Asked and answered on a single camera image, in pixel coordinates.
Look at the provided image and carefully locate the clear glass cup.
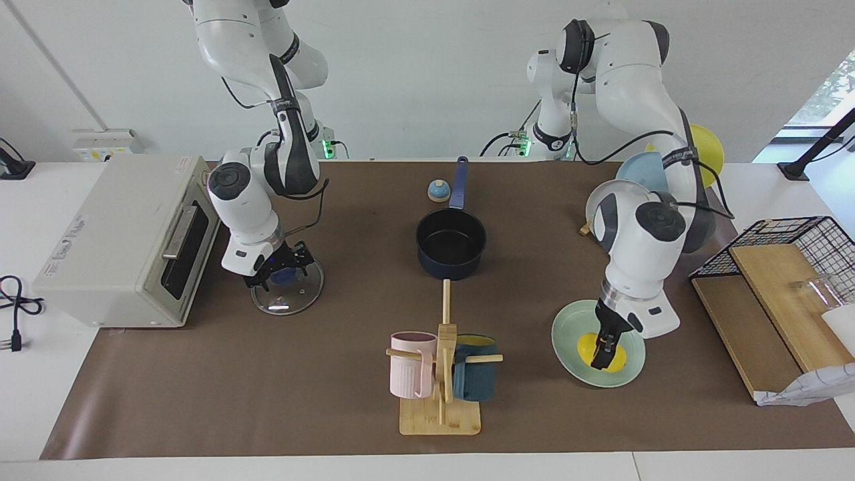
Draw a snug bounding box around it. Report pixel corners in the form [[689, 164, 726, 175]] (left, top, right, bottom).
[[792, 273, 844, 315]]

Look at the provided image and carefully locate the wooden mug tree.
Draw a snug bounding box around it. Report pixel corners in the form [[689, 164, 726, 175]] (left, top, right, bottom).
[[385, 279, 504, 436]]

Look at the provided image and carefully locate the light wooden board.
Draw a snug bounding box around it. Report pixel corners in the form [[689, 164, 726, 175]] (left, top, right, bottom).
[[728, 243, 855, 373]]

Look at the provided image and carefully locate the beige toaster oven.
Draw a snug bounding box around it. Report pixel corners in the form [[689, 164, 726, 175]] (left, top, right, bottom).
[[32, 155, 228, 328]]

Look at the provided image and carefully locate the white cup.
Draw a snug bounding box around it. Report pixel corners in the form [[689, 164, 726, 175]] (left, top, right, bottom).
[[820, 304, 855, 338]]

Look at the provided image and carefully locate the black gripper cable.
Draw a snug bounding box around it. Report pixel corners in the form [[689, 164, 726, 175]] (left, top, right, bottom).
[[568, 23, 735, 221], [220, 53, 331, 241]]

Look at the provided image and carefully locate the brown table mat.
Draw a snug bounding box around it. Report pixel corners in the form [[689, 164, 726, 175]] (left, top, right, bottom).
[[40, 160, 855, 460]]

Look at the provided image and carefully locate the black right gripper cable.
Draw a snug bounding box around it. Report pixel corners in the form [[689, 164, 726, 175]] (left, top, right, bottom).
[[220, 53, 331, 241]]

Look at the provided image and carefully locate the black pot purple handle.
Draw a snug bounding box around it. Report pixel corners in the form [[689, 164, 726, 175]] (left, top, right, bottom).
[[415, 156, 488, 280]]

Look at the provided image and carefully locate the white wall power strip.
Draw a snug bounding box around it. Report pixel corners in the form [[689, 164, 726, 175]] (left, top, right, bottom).
[[72, 129, 138, 162]]

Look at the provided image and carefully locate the glass lid blue knob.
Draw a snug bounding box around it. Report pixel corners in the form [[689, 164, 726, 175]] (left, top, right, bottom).
[[251, 257, 325, 316]]

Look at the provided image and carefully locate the light green plate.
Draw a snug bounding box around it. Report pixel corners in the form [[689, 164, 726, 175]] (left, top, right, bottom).
[[551, 299, 647, 389]]

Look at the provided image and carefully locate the pink ribbed mug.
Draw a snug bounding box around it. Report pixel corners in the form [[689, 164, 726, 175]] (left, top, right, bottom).
[[389, 331, 438, 399]]

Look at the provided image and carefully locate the grey plate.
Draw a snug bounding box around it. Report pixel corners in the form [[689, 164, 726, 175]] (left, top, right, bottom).
[[586, 179, 652, 234]]

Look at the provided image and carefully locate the black angled stand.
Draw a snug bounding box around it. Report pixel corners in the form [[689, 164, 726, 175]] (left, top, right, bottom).
[[777, 107, 855, 182]]

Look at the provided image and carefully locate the yellow plate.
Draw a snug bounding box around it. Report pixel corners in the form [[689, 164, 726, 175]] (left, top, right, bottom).
[[645, 124, 725, 190]]

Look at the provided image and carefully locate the black base cable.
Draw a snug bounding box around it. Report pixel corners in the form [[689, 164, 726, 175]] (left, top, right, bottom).
[[482, 100, 542, 158], [254, 129, 281, 161]]

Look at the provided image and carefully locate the black wire basket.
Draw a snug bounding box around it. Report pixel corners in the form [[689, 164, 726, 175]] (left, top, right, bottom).
[[689, 216, 855, 305]]

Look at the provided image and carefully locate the white crumpled plastic bag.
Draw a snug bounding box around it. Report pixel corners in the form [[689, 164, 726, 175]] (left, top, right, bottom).
[[753, 363, 855, 407]]

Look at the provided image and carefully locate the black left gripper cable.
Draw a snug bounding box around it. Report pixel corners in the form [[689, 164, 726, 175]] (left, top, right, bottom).
[[568, 23, 735, 221]]

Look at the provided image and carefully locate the black power cord plug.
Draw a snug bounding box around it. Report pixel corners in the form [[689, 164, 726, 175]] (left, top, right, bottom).
[[0, 275, 45, 353]]

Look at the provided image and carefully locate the dark teal mug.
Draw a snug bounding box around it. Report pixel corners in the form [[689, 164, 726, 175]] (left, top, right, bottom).
[[452, 334, 498, 402]]

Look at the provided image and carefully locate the light blue plate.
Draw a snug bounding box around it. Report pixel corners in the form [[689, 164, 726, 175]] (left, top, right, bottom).
[[616, 152, 669, 194]]

